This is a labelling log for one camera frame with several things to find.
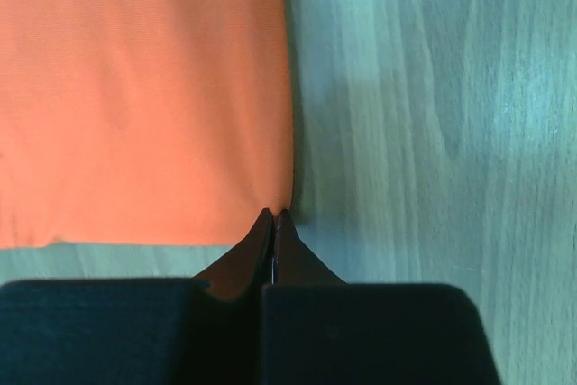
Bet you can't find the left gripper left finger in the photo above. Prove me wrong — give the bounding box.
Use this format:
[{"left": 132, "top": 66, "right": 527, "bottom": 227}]
[{"left": 1, "top": 210, "right": 274, "bottom": 384}]

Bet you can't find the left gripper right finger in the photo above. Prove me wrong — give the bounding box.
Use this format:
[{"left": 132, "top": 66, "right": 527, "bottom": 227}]
[{"left": 261, "top": 212, "right": 500, "bottom": 384}]

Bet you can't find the orange t shirt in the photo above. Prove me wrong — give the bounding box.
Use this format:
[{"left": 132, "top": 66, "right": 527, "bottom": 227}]
[{"left": 1, "top": 0, "right": 293, "bottom": 248}]

